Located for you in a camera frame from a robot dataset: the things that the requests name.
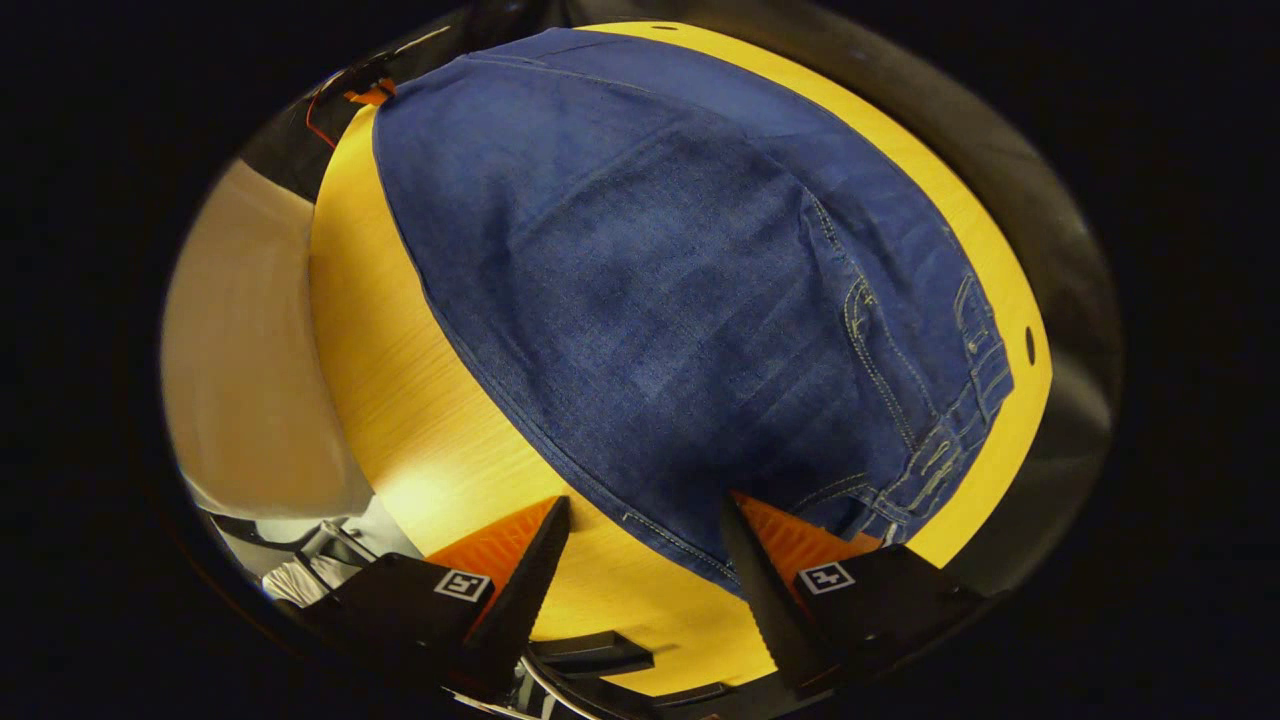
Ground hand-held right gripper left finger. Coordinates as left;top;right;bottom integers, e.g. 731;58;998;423
300;495;573;701

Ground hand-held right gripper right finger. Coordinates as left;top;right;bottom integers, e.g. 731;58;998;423
720;490;986;699

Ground blue denim jeans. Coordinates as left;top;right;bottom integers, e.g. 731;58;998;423
372;27;1016;591

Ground white ribbed object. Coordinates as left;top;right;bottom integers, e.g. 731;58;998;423
260;558;333;608

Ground person's beige clothing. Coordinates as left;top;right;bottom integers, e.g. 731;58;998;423
160;158;376;521

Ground red cable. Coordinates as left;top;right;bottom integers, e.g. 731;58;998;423
305;88;346;151

